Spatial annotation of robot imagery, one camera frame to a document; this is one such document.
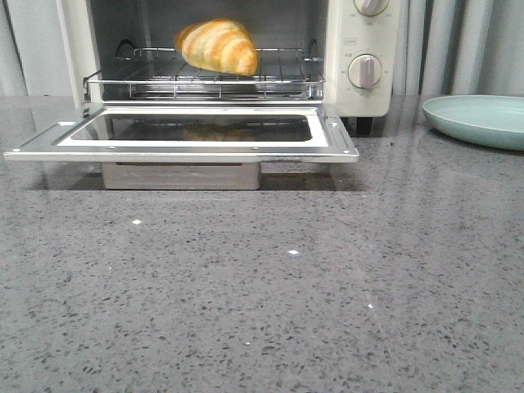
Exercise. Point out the golden croissant bread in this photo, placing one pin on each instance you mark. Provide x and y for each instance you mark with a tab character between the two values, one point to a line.
222	45

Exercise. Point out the open glass oven door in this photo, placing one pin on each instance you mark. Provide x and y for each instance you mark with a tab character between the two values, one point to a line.
151	132

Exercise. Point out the lower cream oven knob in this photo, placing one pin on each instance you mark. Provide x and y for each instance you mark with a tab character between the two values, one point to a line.
365	71

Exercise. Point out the cream oven knob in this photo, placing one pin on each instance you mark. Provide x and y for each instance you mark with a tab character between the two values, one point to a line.
371	7
365	71

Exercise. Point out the cream toaster oven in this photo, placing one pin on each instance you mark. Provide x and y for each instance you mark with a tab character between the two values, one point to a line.
95	32

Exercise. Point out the upper cream oven knob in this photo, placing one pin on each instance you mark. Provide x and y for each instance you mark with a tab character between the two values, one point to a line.
371	7

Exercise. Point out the grey curtain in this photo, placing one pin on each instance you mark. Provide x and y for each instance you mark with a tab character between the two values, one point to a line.
459	47

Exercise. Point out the light green plate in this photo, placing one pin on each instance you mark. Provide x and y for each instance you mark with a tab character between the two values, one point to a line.
485	120

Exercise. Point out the cream oven door handle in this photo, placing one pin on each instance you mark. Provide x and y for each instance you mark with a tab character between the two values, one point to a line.
168	176

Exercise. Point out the chrome wire oven rack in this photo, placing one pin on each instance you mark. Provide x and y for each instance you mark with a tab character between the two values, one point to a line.
283	74

